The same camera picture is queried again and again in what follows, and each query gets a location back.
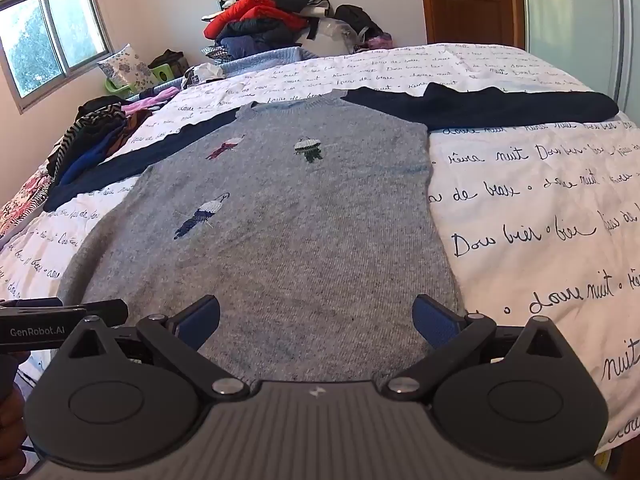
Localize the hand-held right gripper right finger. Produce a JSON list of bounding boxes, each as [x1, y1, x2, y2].
[[382, 294, 572, 403]]

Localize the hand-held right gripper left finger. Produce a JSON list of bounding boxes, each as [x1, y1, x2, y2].
[[64, 295, 251, 402]]

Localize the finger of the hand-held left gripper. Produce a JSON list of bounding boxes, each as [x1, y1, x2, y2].
[[62, 299, 129, 327], [0, 297, 64, 309]]

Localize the grey sweater with navy sleeves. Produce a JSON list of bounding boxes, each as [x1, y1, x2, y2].
[[42, 81, 621, 391]]

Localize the person's left hand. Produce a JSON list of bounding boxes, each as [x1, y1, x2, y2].
[[0, 387, 26, 456]]

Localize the blue cloth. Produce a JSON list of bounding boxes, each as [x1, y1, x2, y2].
[[60, 127, 127, 184]]

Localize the white script printed blanket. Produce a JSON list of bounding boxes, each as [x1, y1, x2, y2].
[[0, 42, 640, 458]]

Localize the zigzag striped cloth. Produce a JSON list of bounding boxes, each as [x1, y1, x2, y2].
[[47, 104, 128, 181]]

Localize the brown cloth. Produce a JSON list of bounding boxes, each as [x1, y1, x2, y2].
[[107, 109, 153, 153]]

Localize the pink cloth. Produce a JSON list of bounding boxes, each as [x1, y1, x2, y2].
[[121, 86, 180, 117]]

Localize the green basket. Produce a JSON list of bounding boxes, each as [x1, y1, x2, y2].
[[102, 62, 190, 97]]

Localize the floral pillow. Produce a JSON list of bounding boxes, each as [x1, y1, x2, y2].
[[96, 43, 153, 92]]

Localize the white crumpled cloth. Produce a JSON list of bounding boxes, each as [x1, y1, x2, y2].
[[181, 62, 227, 88]]

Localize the dark bag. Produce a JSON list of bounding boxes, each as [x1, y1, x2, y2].
[[148, 49, 190, 75]]

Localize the window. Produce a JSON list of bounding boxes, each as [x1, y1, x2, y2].
[[0, 0, 115, 115]]

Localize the light blue knit blanket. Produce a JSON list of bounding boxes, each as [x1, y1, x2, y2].
[[220, 46, 321, 70]]

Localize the purple cloth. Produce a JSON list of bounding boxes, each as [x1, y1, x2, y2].
[[356, 32, 394, 53]]

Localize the navy puffer jacket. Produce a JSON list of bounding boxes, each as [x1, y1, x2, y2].
[[215, 19, 301, 47]]

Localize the red jacket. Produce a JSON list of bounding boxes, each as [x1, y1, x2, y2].
[[202, 0, 308, 40]]

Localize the clear plastic bag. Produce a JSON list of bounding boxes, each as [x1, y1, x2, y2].
[[314, 16, 362, 53]]

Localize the black bag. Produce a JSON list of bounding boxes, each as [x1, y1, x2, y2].
[[334, 4, 383, 43]]

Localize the wooden door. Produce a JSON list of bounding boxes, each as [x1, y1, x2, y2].
[[416, 0, 526, 50]]

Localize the black and white garment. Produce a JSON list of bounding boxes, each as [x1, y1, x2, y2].
[[274, 0, 332, 18]]

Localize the glass sliding wardrobe doors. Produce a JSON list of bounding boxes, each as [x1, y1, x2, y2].
[[520, 0, 640, 126]]

